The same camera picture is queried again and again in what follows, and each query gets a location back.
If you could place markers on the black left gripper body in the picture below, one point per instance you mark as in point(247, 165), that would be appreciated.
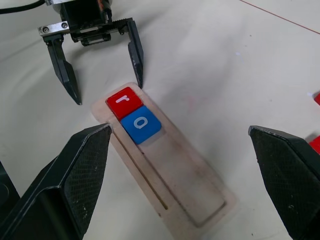
point(82, 22)

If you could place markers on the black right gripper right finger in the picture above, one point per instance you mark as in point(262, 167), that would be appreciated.
point(295, 180)

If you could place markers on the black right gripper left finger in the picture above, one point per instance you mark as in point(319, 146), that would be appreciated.
point(62, 190)

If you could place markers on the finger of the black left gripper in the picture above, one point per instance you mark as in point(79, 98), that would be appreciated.
point(65, 72)
point(137, 60)

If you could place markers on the red letter o block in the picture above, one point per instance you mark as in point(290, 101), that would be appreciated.
point(315, 144)

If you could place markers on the red letter b block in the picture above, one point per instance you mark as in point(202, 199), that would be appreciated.
point(317, 98)

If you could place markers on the red letter r block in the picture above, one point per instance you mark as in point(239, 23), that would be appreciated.
point(131, 106)

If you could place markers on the blue letter o block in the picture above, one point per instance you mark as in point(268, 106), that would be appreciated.
point(148, 131)

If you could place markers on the wooden letter tray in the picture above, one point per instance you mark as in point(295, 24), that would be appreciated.
point(190, 180)

